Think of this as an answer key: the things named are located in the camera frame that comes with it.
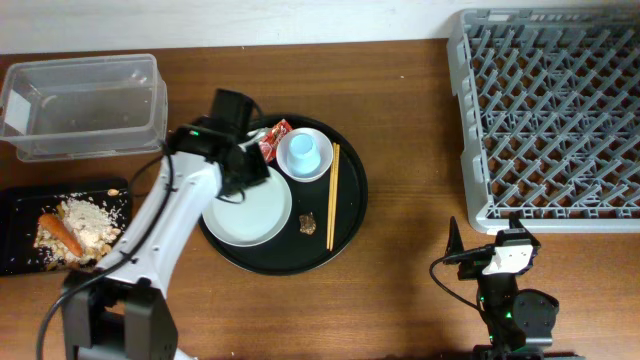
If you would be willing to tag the red snack wrapper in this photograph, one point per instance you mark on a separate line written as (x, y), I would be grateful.
(269, 139)

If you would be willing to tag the wooden chopstick right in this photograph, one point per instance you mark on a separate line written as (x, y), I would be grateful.
(336, 186)

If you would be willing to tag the wooden chopstick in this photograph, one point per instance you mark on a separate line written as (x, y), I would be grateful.
(336, 186)
(331, 207)

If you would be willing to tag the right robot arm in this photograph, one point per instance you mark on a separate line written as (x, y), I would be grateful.
(519, 321)

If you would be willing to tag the brown walnut shell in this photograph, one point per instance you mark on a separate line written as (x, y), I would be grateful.
(307, 223)

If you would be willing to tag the white tissue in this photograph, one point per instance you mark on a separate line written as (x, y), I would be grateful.
(255, 137)

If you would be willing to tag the light blue cup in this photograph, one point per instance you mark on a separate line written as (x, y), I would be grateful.
(303, 155)

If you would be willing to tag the black rectangular waste tray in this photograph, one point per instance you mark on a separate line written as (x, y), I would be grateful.
(22, 206)

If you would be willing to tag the round black serving tray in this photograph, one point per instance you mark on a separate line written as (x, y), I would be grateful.
(291, 252)

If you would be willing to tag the grey round plate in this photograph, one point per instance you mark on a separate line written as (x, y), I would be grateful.
(254, 219)

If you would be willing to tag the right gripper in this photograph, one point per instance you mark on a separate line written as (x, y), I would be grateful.
(472, 267)

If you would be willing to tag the wooden chopstick left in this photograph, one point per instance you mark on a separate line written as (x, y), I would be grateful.
(331, 207)

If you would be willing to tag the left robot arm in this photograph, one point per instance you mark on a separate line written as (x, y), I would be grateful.
(119, 310)

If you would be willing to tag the grey dishwasher rack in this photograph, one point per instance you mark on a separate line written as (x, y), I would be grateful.
(549, 102)

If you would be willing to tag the clear plastic bin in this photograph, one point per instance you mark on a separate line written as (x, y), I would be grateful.
(84, 107)

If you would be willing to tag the pink bowl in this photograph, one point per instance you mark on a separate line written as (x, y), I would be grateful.
(325, 148)

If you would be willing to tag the rice and peanut shell scraps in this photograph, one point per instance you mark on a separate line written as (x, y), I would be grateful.
(96, 225)

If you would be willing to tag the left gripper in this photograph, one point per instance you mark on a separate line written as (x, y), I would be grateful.
(262, 172)

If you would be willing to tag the orange carrot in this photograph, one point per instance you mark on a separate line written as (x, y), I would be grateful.
(56, 228)

